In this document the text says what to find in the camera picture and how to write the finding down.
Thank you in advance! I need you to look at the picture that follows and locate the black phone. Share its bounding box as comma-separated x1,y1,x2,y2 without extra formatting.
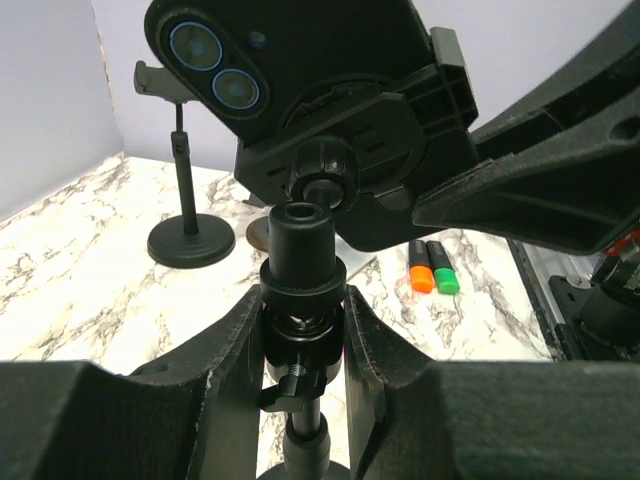
144,1,433,145

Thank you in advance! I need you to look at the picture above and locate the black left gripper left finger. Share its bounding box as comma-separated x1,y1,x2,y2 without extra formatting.
1,287,263,479

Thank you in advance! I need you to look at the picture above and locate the green capped marker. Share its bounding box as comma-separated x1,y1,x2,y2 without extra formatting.
426,240,460,295

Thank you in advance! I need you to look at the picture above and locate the silver folding phone stand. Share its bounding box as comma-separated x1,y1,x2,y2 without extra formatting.
335,237,377,281

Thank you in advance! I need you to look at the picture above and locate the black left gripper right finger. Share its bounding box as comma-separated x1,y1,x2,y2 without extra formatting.
344,288,639,479

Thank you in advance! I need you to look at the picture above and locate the short black phone stand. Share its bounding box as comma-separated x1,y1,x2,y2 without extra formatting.
133,60,235,269

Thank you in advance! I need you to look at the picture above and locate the tall black phone stand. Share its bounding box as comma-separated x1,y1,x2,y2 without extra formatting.
235,27,478,479

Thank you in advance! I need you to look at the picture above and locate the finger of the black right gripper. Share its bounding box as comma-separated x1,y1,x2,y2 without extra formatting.
472,1,639,160
412,114,639,254

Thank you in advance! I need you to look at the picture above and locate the brown round base phone stand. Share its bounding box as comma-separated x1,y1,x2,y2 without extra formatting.
245,216,269,252

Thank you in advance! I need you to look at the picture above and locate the orange capped marker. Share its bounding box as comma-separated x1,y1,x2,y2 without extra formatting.
407,240,435,293

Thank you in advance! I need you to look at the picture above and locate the black mounting rail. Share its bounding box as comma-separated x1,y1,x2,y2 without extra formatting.
504,234,640,361

